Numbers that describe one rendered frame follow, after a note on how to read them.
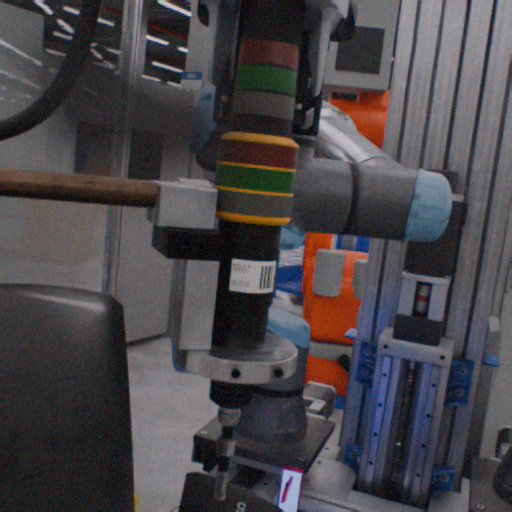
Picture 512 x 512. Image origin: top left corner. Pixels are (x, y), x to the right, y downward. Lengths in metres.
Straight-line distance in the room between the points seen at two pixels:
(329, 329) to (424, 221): 3.71
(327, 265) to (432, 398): 3.04
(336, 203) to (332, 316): 3.72
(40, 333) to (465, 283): 0.92
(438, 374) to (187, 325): 0.89
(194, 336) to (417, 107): 0.97
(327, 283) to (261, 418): 3.07
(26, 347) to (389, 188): 0.36
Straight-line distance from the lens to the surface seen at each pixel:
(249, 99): 0.32
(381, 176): 0.62
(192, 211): 0.31
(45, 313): 0.47
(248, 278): 0.32
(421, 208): 0.62
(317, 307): 4.28
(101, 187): 0.31
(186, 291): 0.32
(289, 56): 0.33
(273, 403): 1.16
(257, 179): 0.32
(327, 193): 0.59
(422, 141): 1.24
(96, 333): 0.47
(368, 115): 4.39
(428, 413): 1.20
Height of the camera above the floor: 1.54
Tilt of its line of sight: 8 degrees down
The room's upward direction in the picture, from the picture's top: 6 degrees clockwise
